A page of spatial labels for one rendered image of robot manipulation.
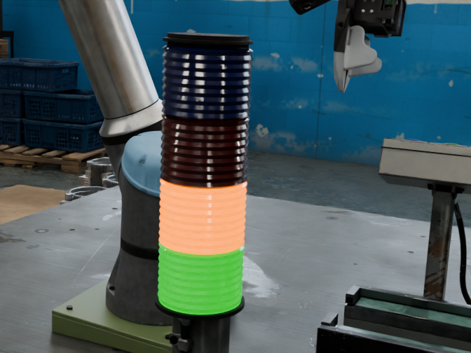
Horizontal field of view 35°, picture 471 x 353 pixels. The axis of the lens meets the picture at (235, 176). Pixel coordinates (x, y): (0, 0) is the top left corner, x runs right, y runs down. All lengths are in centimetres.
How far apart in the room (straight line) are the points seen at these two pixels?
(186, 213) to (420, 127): 592
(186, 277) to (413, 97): 591
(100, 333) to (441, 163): 49
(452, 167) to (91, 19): 52
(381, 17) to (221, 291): 64
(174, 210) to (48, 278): 78
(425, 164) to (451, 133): 534
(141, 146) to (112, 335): 25
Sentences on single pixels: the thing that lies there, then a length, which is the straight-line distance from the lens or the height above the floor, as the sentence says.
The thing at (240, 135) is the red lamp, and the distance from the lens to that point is 50.
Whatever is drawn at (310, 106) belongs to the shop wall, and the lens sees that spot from 662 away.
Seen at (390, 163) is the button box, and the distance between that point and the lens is 102.
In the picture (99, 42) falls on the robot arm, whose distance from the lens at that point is 108.
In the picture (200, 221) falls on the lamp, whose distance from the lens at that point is 50.
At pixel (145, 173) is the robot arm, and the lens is 97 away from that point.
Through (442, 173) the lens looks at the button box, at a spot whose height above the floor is 104.
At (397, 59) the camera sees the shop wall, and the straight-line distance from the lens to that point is 639.
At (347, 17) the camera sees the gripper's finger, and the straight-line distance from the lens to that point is 108.
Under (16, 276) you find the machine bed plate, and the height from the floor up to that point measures 80.
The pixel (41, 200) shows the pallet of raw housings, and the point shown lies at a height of 35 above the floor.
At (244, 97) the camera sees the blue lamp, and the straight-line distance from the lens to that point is 49.
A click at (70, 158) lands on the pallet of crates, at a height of 11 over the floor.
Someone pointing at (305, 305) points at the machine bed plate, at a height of 80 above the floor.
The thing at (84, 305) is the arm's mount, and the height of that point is 83.
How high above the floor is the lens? 123
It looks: 12 degrees down
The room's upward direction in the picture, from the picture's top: 2 degrees clockwise
